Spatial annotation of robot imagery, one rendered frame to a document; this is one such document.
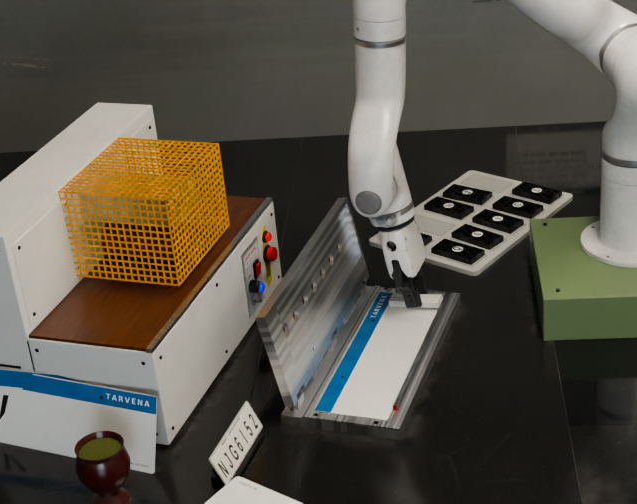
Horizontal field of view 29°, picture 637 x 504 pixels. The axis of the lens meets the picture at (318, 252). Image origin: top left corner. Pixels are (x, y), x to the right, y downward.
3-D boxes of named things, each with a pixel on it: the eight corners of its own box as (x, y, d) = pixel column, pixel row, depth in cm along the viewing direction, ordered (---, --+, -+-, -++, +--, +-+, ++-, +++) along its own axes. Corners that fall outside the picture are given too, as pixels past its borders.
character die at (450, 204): (461, 220, 269) (461, 215, 269) (424, 209, 275) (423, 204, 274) (474, 211, 272) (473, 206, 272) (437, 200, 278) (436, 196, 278)
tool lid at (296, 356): (264, 317, 202) (254, 317, 202) (297, 413, 209) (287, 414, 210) (346, 196, 238) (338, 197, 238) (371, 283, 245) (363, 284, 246)
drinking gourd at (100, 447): (131, 519, 193) (119, 462, 188) (77, 519, 194) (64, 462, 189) (143, 484, 201) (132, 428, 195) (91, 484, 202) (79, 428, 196)
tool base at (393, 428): (400, 440, 205) (398, 422, 203) (281, 424, 212) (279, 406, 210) (460, 303, 241) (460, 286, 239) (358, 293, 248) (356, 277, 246)
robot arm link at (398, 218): (404, 214, 224) (408, 228, 225) (417, 192, 231) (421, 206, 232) (361, 219, 227) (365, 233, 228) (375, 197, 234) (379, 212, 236)
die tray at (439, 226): (475, 277, 249) (475, 272, 249) (367, 244, 265) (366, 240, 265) (574, 198, 276) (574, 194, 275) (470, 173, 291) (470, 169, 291)
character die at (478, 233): (489, 250, 256) (489, 245, 256) (451, 237, 263) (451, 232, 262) (503, 240, 259) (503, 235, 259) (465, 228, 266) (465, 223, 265)
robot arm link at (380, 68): (392, 58, 203) (393, 225, 218) (410, 27, 217) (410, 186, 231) (338, 55, 205) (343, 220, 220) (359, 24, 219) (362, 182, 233)
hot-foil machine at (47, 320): (170, 451, 208) (135, 249, 190) (-38, 420, 221) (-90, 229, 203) (316, 238, 270) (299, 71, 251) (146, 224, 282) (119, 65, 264)
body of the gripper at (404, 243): (404, 226, 224) (419, 280, 229) (418, 200, 233) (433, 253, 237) (365, 230, 227) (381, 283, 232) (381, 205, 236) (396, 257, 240)
